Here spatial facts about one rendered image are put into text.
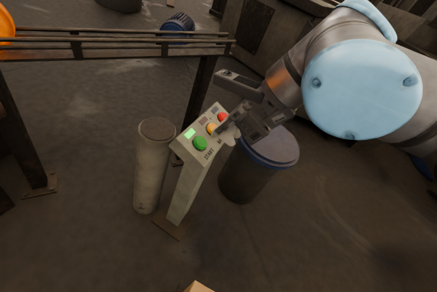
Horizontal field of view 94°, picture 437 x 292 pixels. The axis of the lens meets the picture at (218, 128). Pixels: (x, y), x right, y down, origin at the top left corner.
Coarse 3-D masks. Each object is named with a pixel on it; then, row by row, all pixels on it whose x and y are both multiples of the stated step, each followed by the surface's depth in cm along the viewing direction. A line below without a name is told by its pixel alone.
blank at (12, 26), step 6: (0, 6) 47; (0, 12) 47; (6, 12) 48; (0, 18) 47; (6, 18) 48; (0, 24) 48; (6, 24) 48; (12, 24) 50; (0, 30) 49; (6, 30) 49; (12, 30) 50; (0, 42) 50; (6, 42) 51
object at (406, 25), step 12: (384, 12) 288; (396, 12) 268; (408, 12) 249; (396, 24) 261; (408, 24) 243; (420, 24) 228; (408, 36) 238; (420, 36) 235; (432, 36) 233; (432, 48) 241
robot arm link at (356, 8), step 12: (348, 0) 27; (360, 0) 25; (336, 12) 28; (348, 12) 26; (360, 12) 25; (372, 12) 24; (324, 24) 28; (372, 24) 25; (384, 24) 24; (312, 36) 29; (384, 36) 25; (396, 36) 25; (300, 48) 31; (288, 60) 33; (300, 60) 31; (300, 72) 31; (300, 84) 32
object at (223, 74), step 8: (224, 72) 42; (232, 72) 44; (216, 80) 42; (224, 80) 41; (232, 80) 40; (240, 80) 41; (248, 80) 42; (224, 88) 42; (232, 88) 41; (240, 88) 40; (248, 88) 39; (256, 88) 39; (248, 96) 40; (256, 96) 39; (264, 96) 39
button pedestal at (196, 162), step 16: (208, 112) 65; (224, 112) 69; (192, 128) 57; (176, 144) 53; (192, 144) 54; (208, 144) 58; (192, 160) 54; (208, 160) 55; (192, 176) 70; (176, 192) 80; (192, 192) 75; (176, 208) 87; (192, 208) 104; (160, 224) 94; (176, 224) 95
